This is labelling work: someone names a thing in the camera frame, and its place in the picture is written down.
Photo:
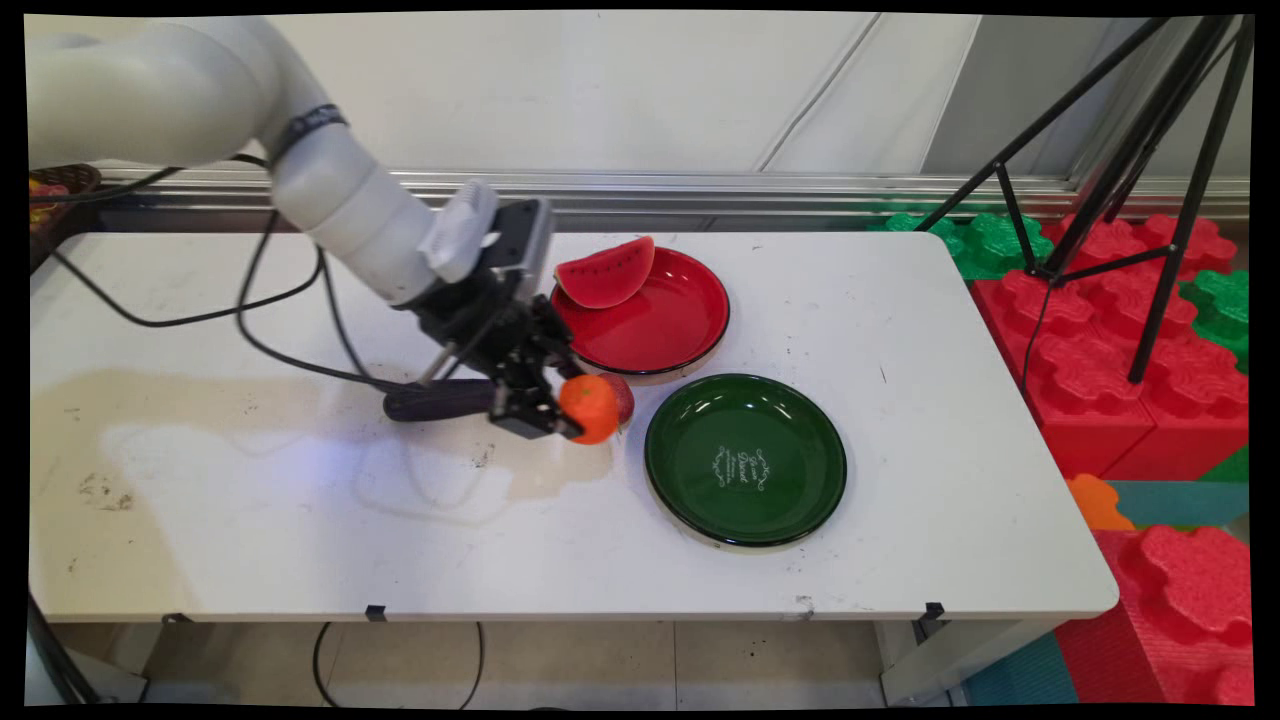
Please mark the large red foam block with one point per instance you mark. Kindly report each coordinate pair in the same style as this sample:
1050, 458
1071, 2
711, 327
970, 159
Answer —
1200, 420
1070, 370

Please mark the white table leg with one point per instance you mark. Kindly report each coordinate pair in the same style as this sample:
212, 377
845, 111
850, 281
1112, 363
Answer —
950, 665

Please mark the orange toy carrot piece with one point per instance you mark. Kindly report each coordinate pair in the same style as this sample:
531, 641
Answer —
590, 408

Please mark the red plate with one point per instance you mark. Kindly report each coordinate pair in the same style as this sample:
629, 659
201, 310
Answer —
665, 320

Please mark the big red foam block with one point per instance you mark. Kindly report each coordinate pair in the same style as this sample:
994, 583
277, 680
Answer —
1180, 610

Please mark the red and yellow toy food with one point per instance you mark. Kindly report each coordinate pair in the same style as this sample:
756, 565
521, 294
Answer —
45, 198

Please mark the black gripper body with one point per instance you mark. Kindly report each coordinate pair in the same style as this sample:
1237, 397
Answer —
490, 325

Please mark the red watermelon slice toy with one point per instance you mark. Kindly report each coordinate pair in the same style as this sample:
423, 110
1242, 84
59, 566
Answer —
605, 278

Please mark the orange foam block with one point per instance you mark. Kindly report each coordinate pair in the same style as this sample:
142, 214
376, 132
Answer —
1095, 503

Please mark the purple toy eggplant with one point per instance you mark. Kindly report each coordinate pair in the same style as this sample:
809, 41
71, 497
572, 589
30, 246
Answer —
440, 400

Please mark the aluminium wall rail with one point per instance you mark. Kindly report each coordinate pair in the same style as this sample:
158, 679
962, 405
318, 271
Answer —
750, 190

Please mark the black table edge clip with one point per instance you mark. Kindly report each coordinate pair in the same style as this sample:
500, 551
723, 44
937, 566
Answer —
376, 612
932, 618

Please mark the green foam block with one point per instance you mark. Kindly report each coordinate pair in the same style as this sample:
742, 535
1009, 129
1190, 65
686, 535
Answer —
990, 245
1222, 310

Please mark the dark green plate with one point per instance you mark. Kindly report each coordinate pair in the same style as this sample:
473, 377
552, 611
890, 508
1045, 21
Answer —
745, 460

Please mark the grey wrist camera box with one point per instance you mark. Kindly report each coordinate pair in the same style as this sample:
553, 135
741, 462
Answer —
525, 240

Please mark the black tripod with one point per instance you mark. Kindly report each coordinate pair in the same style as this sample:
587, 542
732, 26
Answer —
1176, 250

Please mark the dark woven basket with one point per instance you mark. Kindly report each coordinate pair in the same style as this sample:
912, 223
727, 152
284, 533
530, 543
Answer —
80, 182

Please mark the teal foam mat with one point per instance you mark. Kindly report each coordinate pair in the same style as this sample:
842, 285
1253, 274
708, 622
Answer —
1020, 675
1185, 503

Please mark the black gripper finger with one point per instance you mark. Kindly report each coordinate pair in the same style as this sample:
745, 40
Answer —
530, 410
566, 350

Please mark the red toy radish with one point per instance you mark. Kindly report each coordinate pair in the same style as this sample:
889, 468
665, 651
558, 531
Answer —
625, 398

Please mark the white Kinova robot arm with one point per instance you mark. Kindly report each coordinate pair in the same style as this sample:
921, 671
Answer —
340, 200

